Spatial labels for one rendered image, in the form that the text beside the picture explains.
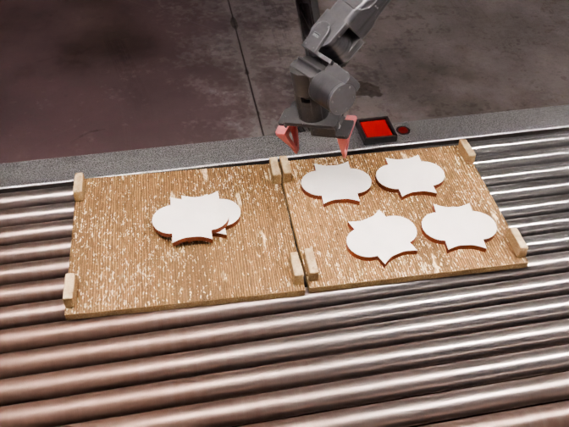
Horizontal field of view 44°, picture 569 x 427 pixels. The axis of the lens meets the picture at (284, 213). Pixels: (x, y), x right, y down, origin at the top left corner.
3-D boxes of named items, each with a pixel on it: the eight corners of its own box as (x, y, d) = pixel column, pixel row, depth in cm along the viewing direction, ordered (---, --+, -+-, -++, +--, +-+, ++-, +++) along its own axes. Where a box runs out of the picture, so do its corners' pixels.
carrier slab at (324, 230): (277, 167, 149) (277, 161, 148) (461, 150, 155) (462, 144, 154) (308, 293, 124) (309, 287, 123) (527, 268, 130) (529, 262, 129)
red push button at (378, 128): (359, 126, 161) (360, 121, 160) (384, 124, 162) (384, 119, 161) (366, 142, 157) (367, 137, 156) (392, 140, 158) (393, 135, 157)
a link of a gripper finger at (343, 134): (351, 169, 131) (346, 130, 125) (315, 165, 134) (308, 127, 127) (361, 145, 136) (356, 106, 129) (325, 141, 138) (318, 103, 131)
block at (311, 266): (302, 257, 128) (302, 247, 127) (312, 257, 129) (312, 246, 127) (308, 283, 124) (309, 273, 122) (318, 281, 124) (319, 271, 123)
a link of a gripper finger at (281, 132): (316, 165, 134) (309, 127, 127) (280, 162, 136) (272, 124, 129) (326, 142, 138) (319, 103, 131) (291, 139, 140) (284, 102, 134)
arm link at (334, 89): (345, 42, 127) (320, 18, 120) (389, 66, 119) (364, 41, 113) (306, 97, 128) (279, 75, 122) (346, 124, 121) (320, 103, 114)
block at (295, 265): (288, 261, 128) (289, 251, 126) (298, 260, 128) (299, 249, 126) (293, 286, 124) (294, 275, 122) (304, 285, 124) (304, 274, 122)
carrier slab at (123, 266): (78, 185, 144) (76, 179, 143) (276, 168, 149) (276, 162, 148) (65, 320, 119) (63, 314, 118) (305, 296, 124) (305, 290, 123)
